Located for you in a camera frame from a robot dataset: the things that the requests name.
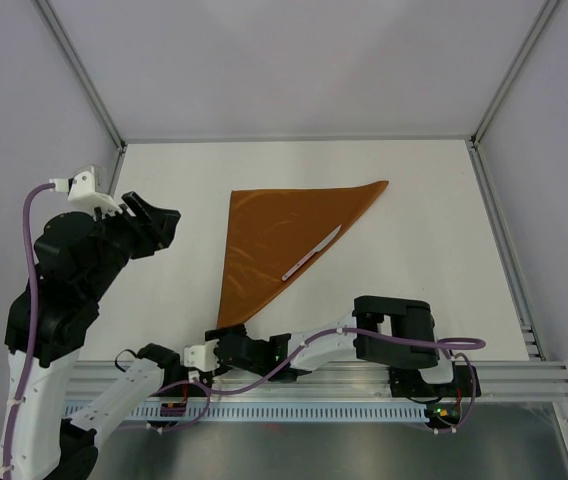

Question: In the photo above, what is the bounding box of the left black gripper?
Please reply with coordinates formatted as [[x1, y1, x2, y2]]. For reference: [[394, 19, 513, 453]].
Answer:
[[82, 189, 182, 300]]

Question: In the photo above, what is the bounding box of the brown cloth napkin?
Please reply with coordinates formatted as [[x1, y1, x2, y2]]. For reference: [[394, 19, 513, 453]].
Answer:
[[216, 180, 389, 328]]

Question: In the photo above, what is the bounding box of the white plastic knife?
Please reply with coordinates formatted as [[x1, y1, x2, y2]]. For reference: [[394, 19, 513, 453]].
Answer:
[[281, 225, 342, 282]]

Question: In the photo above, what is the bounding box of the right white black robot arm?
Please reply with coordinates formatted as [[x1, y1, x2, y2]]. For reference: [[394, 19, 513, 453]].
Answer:
[[187, 296, 486, 404]]

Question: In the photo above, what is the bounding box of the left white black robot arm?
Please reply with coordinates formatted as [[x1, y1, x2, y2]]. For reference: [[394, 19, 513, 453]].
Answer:
[[0, 192, 185, 479]]

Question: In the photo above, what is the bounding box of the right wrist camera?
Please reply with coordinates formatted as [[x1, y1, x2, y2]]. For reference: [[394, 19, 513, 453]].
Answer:
[[183, 340, 220, 373]]

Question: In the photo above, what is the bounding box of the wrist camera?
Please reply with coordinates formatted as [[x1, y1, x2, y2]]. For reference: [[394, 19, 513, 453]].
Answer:
[[49, 165, 122, 215], [183, 340, 220, 373]]

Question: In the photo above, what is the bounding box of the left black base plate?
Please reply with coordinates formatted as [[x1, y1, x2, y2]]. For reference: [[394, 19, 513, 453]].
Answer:
[[178, 367, 213, 399]]

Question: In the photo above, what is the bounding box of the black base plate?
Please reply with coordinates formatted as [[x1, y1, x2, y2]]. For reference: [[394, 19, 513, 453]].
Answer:
[[388, 364, 481, 400], [178, 367, 213, 399]]

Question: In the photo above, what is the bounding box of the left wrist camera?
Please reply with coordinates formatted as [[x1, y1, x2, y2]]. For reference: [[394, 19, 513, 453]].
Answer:
[[49, 165, 122, 215]]

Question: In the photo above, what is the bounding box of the white slotted cable duct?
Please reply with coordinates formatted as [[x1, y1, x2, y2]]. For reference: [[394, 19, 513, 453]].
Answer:
[[125, 401, 427, 424]]

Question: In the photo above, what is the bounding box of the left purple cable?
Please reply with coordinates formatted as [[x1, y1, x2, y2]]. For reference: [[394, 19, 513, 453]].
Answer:
[[0, 182, 58, 474]]

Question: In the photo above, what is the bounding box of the aluminium front rail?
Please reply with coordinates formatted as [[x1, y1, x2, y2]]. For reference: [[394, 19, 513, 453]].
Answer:
[[66, 361, 568, 403]]

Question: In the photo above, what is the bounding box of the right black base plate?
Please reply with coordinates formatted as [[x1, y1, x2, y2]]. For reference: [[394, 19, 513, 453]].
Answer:
[[388, 364, 481, 400]]

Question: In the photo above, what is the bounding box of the left aluminium frame post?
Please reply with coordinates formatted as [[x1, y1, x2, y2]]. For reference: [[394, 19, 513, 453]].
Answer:
[[32, 0, 126, 152]]

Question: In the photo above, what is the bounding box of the aluminium frame post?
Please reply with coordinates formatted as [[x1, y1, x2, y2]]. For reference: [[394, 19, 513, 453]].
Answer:
[[32, 0, 126, 152], [469, 0, 564, 149]]

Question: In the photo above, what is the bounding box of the right aluminium frame post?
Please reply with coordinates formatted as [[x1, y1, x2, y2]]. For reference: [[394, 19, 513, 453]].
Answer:
[[469, 0, 564, 149]]

